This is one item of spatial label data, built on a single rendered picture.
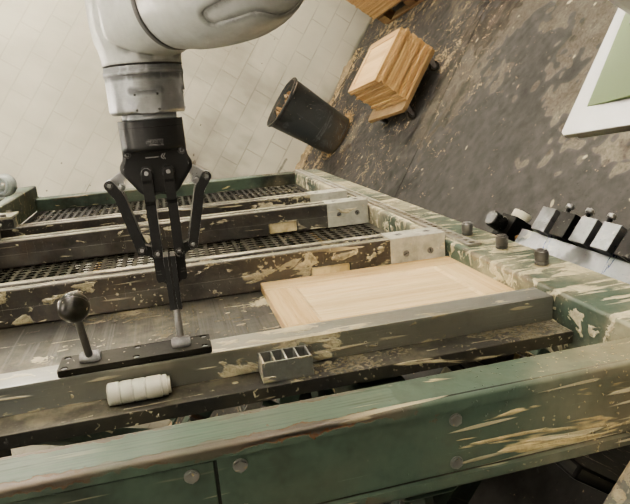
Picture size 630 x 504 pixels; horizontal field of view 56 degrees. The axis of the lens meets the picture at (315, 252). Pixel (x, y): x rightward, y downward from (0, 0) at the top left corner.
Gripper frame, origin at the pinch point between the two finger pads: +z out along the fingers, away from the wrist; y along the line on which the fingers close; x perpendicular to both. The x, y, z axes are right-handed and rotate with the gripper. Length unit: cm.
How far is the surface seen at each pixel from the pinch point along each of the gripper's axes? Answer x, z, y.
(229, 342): 4.7, 11.5, 6.5
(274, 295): 28.9, 13.6, 17.4
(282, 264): 38.5, 10.6, 21.1
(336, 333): 2.0, 11.7, 21.5
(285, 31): 586, -93, 144
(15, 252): 88, 11, -39
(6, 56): 558, -81, -128
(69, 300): -2.0, 0.2, -12.2
